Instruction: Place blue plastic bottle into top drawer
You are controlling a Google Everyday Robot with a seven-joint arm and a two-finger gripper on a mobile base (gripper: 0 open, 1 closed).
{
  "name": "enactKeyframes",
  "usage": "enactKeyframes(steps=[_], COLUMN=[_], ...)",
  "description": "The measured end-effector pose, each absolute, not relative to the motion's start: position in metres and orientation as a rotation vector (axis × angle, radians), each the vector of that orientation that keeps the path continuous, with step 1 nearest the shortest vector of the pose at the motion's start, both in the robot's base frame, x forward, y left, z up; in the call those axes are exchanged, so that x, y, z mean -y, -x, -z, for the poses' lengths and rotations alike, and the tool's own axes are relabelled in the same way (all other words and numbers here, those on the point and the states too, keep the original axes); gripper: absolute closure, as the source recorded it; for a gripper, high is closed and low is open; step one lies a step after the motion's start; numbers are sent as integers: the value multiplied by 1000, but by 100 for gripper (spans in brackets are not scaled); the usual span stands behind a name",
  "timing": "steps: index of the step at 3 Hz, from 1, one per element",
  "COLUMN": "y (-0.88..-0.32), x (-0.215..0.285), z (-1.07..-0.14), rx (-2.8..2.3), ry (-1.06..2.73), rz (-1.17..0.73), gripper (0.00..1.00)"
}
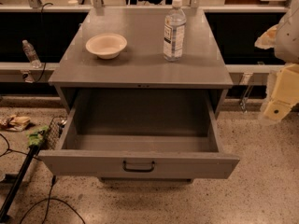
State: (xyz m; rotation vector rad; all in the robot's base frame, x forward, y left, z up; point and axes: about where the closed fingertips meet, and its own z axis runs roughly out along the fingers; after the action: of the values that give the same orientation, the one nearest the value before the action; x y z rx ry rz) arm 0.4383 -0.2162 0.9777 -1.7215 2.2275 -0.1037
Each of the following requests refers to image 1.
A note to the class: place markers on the black pole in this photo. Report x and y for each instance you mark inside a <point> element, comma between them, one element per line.
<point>14,189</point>

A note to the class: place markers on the small clear bottle on ledge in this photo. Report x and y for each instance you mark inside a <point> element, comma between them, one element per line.
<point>31,54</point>

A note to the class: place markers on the clear plastic water bottle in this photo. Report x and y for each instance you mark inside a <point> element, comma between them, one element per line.
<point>174,31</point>

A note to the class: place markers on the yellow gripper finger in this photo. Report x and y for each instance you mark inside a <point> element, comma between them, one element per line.
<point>268,39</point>
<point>282,94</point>

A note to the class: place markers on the white paper bowl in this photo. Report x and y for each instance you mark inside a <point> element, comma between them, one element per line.
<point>106,46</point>

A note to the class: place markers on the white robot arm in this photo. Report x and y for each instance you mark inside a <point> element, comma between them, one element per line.
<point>287,37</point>

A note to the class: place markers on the black wire mesh basket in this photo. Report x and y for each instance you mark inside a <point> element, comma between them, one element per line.
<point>55,131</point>

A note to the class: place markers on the open grey top drawer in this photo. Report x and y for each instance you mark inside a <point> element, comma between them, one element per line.
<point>174,128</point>

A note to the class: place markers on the black drawer handle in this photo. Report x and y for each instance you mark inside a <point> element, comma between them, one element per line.
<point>138,167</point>

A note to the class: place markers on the metal bracket under ledge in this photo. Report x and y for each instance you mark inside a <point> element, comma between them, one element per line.
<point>244,81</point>

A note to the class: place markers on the grey metal cabinet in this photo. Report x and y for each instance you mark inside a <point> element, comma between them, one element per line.
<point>142,63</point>

